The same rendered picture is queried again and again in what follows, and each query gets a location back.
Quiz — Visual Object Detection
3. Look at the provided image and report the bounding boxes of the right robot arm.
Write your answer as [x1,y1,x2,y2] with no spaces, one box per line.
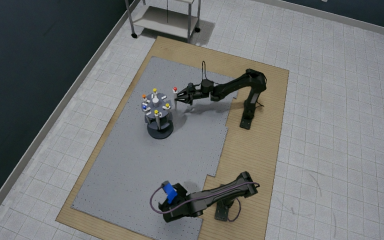
[199,68,267,130]

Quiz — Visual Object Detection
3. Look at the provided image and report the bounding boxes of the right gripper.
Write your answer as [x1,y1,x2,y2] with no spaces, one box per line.
[174,83,201,106]

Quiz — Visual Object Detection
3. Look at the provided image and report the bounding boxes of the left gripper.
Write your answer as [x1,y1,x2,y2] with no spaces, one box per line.
[158,183,188,212]

